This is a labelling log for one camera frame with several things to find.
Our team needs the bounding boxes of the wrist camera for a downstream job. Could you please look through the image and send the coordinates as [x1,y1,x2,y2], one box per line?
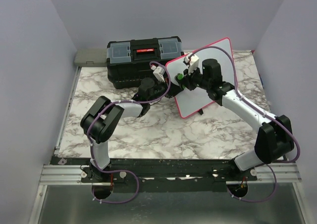
[150,64,165,82]
[183,53,199,75]

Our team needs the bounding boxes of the black plastic toolbox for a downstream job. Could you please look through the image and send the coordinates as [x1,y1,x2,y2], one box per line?
[106,36,184,89]

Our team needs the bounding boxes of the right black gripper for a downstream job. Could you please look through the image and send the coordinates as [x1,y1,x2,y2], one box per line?
[180,64,210,91]

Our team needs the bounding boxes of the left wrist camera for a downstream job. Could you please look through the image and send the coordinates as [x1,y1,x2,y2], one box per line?
[150,64,165,82]

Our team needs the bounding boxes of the aluminium extrusion frame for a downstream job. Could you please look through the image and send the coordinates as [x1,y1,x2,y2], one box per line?
[28,165,88,224]

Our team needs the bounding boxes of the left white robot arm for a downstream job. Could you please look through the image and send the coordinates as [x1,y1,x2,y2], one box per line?
[80,78,183,182]

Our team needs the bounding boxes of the green whiteboard eraser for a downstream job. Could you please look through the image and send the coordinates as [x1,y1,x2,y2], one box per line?
[175,73,186,89]

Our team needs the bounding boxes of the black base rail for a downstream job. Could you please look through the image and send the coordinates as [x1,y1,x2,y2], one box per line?
[50,157,260,196]

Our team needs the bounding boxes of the grey plastic case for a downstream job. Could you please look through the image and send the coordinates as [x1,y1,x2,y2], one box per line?
[74,48,107,67]

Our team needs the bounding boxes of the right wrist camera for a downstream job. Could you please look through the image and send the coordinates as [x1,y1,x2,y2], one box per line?
[183,53,199,75]

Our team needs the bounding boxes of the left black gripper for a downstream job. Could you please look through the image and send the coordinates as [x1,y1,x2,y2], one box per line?
[148,77,184,104]

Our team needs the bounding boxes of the pink framed whiteboard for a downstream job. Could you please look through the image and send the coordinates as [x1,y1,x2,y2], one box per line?
[165,38,235,118]

